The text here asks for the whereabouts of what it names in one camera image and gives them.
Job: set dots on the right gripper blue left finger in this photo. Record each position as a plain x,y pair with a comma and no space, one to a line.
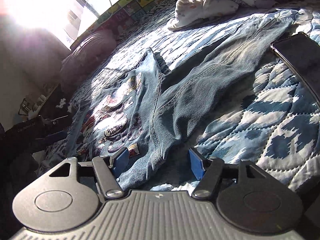
107,170

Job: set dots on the blue denim jacket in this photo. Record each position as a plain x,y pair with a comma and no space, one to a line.
155,107

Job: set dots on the cluttered bedside shelf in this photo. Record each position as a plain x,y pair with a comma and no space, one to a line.
30,109

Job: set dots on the black smartphone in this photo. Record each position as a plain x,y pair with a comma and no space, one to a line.
301,54

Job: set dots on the colourful alphabet foam mat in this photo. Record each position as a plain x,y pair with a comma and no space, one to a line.
119,17

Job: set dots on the white baby garment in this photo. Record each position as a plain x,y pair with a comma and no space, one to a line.
188,12

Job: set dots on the blue white patterned quilt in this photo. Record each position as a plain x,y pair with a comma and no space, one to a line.
268,117

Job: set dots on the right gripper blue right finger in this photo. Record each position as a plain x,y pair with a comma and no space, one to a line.
208,172

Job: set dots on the pink pillow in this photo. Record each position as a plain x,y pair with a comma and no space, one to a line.
87,56

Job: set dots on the black folded clothes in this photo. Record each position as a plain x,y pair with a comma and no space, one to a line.
56,106

